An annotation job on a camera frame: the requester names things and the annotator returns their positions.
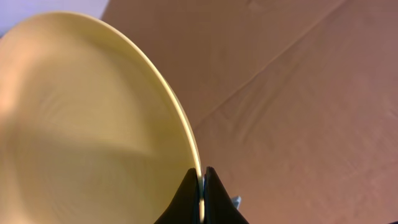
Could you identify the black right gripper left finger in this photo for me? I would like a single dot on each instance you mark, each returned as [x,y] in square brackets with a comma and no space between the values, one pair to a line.
[184,207]

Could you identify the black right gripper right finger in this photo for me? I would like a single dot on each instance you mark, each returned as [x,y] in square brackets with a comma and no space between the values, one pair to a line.
[219,208]

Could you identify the yellow plate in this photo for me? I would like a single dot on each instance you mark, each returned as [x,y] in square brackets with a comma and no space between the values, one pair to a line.
[91,132]

